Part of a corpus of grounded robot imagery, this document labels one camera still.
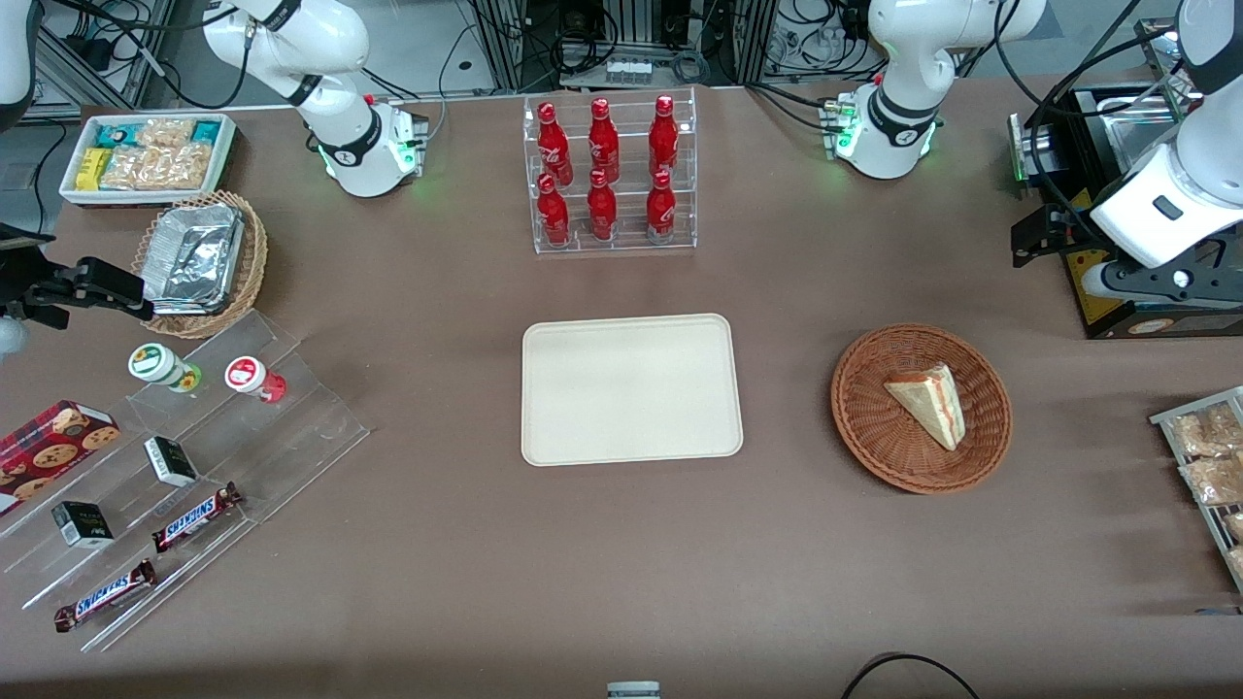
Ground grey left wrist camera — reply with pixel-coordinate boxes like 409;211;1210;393
1081;250;1243;314

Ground grey wire rack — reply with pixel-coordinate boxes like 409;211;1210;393
1150;385;1243;595

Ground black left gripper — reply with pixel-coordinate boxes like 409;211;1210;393
1011;204;1100;269

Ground red tartan cookie box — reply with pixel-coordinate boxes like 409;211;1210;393
0;400;122;517

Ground green lid yogurt bottle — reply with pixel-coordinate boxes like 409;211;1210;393
128;344;203;394

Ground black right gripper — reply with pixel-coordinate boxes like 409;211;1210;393
27;256;156;322

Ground clear acrylic bottle rack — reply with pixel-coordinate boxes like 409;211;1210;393
522;87;698;255

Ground steel warmer pan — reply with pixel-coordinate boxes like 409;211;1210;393
1105;95;1182;174

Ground triangular sandwich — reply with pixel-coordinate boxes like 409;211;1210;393
884;363;967;452

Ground red lid yogurt bottle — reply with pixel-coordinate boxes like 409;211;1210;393
225;356;287;404

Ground dark right wrist camera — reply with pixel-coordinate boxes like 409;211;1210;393
0;280;74;331

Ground black table cable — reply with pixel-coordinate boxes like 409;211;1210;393
840;652;982;699

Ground clear cracker bag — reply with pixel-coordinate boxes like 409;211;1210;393
155;144;215;190
100;146;161;191
136;117;198;151

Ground Snickers bar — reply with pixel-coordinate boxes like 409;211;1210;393
152;483;242;554
53;559;158;633

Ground beige plastic tray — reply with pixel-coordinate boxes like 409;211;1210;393
521;313;745;468

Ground clear acrylic stepped shelf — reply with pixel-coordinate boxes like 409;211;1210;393
0;309;371;653

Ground aluminium foil containers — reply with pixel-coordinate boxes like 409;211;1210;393
144;204;246;316

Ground light wicker basket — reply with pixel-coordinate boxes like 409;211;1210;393
131;190;269;340

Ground brown wicker basket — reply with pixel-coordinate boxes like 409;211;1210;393
830;323;1013;496

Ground red cola bottle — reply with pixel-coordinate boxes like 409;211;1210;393
536;173;572;247
646;171;677;244
649;94;679;177
587;169;619;242
537;102;574;186
588;97;621;184

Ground black food warmer machine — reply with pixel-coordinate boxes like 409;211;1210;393
1010;17;1243;341

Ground white snack bin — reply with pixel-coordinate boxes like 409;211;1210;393
58;113;239;209

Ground small black box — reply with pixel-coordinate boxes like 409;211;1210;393
144;437;200;488
50;501;115;550

